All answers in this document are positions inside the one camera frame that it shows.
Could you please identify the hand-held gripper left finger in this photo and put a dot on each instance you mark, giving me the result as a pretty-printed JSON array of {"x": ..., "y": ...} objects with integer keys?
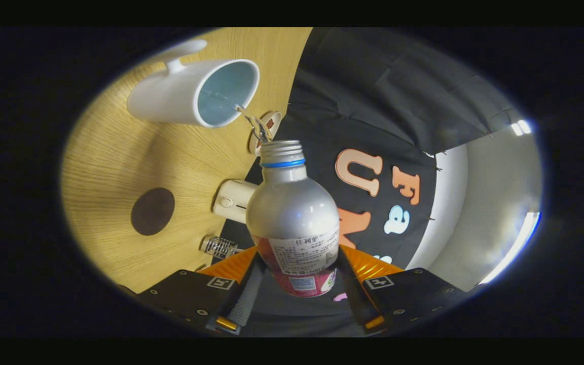
[{"x": 246, "y": 299}]

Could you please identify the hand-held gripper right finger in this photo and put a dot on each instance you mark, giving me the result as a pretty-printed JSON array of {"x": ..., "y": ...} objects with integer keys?
[{"x": 355, "y": 299}]

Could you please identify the silver juice bottle red label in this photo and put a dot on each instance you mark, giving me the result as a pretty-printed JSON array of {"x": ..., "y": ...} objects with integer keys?
[{"x": 292, "y": 213}]

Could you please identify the round dark brown coaster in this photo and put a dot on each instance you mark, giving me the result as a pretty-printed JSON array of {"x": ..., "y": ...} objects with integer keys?
[{"x": 152, "y": 211}]

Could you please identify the clear juice stream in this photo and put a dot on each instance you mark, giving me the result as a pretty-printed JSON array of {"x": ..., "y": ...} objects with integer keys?
[{"x": 257, "y": 126}]

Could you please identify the white cup blue inside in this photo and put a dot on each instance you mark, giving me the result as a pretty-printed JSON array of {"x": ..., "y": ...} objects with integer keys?
[{"x": 165, "y": 96}]

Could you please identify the white toaster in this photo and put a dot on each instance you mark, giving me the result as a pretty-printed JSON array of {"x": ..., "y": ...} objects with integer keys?
[{"x": 231, "y": 200}]

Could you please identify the wide ceiling light panel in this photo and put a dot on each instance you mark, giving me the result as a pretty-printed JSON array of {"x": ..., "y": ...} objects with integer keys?
[{"x": 520, "y": 243}]

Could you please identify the white oval plate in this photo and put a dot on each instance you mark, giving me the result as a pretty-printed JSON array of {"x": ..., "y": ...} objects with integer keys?
[{"x": 274, "y": 121}]

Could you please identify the wooden table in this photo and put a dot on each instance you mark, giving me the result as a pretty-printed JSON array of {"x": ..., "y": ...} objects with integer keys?
[{"x": 114, "y": 162}]

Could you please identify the narrow ceiling light panel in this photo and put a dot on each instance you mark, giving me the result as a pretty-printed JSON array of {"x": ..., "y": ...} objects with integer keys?
[{"x": 520, "y": 127}]

